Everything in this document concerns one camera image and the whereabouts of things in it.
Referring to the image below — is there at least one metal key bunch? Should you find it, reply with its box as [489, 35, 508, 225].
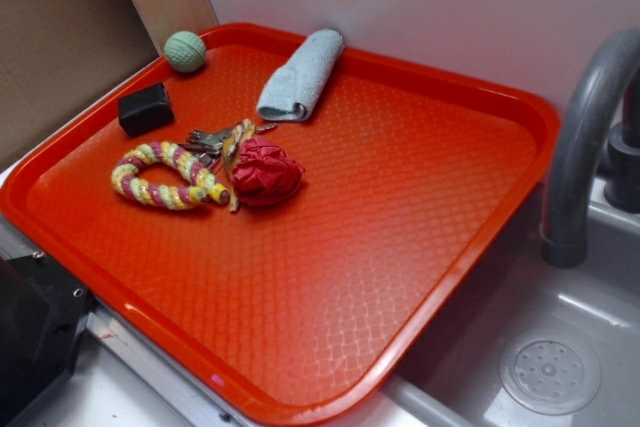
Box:
[174, 119, 278, 169]

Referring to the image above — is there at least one black rectangular block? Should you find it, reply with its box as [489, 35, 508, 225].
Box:
[117, 83, 175, 137]

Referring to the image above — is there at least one crumpled red paper ball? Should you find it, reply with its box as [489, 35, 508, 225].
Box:
[231, 136, 305, 207]

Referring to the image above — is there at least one black faucet handle knob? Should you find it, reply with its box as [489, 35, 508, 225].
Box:
[604, 74, 639, 213]

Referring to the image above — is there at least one green rubber ball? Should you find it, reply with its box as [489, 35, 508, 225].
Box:
[163, 31, 206, 73]

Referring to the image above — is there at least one light blue folded cloth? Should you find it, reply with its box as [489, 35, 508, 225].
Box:
[256, 29, 344, 122]

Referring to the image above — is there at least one pink yellow rope ring toy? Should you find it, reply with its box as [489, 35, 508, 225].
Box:
[111, 141, 231, 211]

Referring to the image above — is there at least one brown cardboard panel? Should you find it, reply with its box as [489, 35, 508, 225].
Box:
[1, 0, 157, 168]

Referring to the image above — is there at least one grey curved faucet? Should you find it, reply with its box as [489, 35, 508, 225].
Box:
[540, 27, 639, 268]

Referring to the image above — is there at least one round sink drain strainer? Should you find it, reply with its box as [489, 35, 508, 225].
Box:
[499, 329, 601, 416]

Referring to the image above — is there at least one tan leather strap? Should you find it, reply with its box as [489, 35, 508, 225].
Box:
[221, 118, 257, 214]

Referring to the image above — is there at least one grey plastic sink basin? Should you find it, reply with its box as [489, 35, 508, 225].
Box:
[383, 194, 639, 426]

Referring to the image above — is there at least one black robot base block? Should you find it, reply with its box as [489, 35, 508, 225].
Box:
[1, 256, 91, 426]

